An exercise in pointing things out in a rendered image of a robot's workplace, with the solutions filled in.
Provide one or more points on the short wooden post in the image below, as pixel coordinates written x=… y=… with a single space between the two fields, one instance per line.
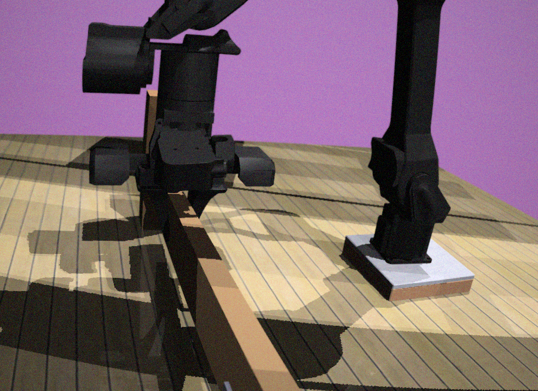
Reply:
x=148 y=215

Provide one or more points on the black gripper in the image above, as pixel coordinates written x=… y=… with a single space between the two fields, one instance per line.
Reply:
x=111 y=163

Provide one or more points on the long wooden rail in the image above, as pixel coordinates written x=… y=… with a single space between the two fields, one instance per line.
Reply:
x=237 y=348

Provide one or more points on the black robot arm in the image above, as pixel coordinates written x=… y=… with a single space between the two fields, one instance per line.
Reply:
x=120 y=59

